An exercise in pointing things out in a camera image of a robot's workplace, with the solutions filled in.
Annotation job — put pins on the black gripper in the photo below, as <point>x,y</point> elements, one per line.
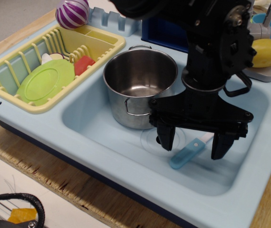
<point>202,112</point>

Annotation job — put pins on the blue handled white spoon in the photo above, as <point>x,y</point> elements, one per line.
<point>190,151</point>

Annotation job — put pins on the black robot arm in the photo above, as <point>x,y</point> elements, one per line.
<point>220,48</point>

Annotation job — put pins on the stainless steel pot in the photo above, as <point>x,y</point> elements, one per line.
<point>135,77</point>

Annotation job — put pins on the light blue toy sink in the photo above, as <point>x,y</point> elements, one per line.
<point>233,192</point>

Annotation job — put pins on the dark blue plastic bin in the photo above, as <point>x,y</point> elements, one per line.
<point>164,33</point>

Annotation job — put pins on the yellow toy potato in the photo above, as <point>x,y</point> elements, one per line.
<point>263,53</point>

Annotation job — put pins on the grey toy faucet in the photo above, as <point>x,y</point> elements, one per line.
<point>262,74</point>

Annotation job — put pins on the red toy food block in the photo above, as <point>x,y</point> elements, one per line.
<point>82,64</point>

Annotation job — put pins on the green plastic plate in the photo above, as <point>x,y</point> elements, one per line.
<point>46,81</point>

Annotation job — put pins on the white purple toy slice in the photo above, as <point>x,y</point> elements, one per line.
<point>49,57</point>

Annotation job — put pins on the purple striped toy onion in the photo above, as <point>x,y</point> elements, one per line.
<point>72,14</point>

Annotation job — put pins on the yellow dish rack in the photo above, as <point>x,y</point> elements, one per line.
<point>18,63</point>

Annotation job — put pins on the yellow tape piece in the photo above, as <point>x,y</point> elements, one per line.
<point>22,215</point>

